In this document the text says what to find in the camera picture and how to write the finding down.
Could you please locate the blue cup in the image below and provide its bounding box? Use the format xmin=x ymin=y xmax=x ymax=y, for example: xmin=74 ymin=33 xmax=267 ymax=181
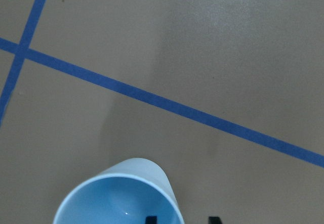
xmin=53 ymin=158 xmax=184 ymax=223

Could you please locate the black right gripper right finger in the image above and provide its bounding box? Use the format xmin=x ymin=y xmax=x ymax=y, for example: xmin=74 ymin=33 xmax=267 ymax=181
xmin=208 ymin=216 xmax=221 ymax=224

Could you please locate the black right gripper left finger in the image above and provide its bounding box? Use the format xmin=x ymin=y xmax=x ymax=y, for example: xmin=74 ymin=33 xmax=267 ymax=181
xmin=145 ymin=216 xmax=157 ymax=224

